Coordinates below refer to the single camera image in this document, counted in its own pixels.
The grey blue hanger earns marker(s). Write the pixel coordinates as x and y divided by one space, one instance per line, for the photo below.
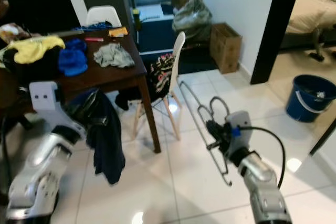
203 129

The dark navy garment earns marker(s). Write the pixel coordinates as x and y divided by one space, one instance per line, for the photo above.
107 150

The yellow printed t-shirt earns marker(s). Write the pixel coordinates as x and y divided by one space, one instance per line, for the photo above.
37 50

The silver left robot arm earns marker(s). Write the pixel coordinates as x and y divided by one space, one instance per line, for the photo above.
39 182

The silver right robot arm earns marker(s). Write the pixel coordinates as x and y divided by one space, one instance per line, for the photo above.
262 187

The dark wooden table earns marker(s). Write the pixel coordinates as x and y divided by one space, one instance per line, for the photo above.
110 74

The bright blue garment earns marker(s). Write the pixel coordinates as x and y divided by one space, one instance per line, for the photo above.
72 61

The black garment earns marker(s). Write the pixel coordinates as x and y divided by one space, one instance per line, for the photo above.
31 72

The grey crumpled garment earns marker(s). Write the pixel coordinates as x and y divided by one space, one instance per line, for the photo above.
113 55

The dark floor mat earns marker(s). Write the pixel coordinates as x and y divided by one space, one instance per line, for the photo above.
194 62

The black patterned cloth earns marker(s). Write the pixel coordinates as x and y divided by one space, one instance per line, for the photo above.
160 77

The pink pen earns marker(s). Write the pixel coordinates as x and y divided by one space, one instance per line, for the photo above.
93 39

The brown cardboard box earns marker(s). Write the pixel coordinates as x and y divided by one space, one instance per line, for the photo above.
226 50

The white chair wooden legs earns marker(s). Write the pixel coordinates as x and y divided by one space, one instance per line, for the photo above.
179 45

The orange packet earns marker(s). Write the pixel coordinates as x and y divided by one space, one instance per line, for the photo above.
118 31

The blue plastic bucket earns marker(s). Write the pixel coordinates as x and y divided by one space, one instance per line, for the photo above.
307 103

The white plastic chair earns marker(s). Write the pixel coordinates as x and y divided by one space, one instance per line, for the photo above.
104 14

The dark kitchen cabinet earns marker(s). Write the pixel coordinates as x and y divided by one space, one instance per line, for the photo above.
157 35

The green bottle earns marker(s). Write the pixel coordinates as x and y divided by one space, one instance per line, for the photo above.
136 19

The grey green plastic bag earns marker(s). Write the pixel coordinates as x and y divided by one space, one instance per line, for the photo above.
191 19

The bed with beige sheet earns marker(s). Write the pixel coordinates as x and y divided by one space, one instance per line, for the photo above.
304 17

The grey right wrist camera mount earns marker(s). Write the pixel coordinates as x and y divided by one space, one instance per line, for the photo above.
239 121

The black door frame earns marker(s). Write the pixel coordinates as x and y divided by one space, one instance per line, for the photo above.
275 24

